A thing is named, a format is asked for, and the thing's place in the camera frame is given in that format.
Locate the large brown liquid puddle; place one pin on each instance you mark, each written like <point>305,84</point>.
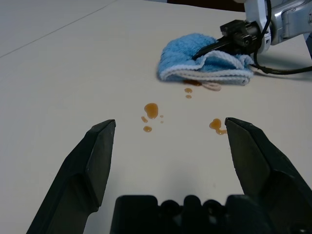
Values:
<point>215,124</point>
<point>151,109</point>

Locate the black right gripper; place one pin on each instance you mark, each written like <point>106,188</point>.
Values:
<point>240,36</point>

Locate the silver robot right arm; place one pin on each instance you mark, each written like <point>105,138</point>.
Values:
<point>292,22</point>

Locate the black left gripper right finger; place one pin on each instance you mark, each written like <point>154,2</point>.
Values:
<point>263,165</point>

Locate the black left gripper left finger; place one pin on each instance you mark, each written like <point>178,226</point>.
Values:
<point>80,170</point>

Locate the light blue terry rag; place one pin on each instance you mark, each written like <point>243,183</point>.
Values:
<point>180,51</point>

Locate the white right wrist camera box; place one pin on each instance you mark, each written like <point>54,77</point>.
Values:
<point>256,12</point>

